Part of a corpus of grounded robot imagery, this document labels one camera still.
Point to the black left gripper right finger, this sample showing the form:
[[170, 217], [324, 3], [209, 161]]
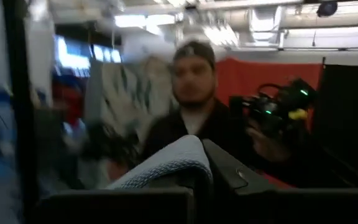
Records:
[[259, 205]]

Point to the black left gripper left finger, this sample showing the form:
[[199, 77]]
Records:
[[110, 205]]

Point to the light blue jeans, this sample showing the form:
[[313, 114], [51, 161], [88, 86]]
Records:
[[172, 161]]

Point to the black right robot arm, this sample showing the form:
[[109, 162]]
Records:
[[272, 112]]

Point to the person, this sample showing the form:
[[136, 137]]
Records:
[[194, 81], [68, 102]]

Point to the white green banner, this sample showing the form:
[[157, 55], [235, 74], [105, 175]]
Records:
[[129, 90]]

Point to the black partition panel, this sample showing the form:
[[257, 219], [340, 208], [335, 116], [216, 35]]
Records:
[[346, 118]]

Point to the red partition curtain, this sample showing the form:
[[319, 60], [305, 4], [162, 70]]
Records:
[[253, 77]]

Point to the blue wall screen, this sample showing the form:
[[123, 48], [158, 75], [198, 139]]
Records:
[[73, 56]]

